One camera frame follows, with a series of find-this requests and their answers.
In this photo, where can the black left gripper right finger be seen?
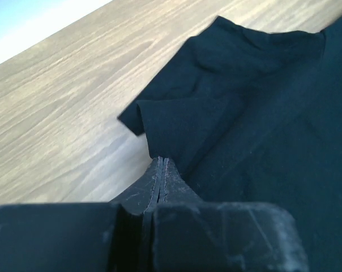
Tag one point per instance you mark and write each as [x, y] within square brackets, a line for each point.
[192, 235]

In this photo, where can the black t shirt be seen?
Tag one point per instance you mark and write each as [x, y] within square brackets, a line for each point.
[254, 116]

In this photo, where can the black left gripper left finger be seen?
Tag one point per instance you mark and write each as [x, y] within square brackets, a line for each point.
[97, 236]

